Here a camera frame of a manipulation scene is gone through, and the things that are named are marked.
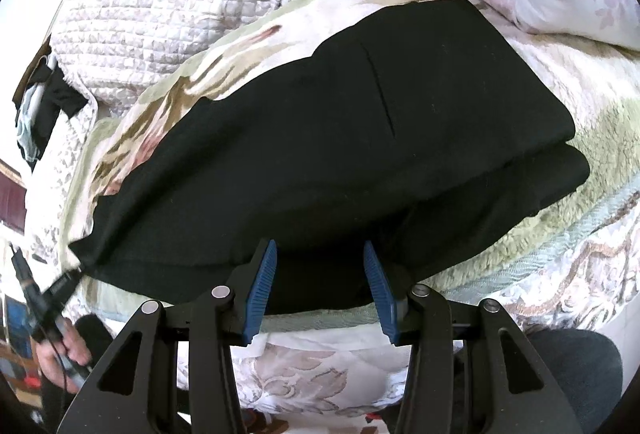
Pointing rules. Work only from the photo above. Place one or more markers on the person's leg in dark trousers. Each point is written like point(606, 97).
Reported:
point(575, 374)

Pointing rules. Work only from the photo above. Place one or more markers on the floral fleece blanket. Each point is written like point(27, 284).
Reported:
point(575, 224)

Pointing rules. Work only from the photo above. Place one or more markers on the black garment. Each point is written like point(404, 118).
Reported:
point(57, 104)

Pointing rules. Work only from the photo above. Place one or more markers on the person's left hand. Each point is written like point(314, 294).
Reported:
point(70, 354)

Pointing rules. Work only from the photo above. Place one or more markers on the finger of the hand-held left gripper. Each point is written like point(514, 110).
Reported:
point(62, 289)

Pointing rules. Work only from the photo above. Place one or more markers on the black pants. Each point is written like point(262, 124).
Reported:
point(300, 139)

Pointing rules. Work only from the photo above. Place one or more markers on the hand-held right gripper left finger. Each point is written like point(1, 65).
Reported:
point(262, 279)

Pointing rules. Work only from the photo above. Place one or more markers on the wooden headboard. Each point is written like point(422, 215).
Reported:
point(10, 204)

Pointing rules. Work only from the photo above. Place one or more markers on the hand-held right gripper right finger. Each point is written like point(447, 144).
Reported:
point(377, 284)

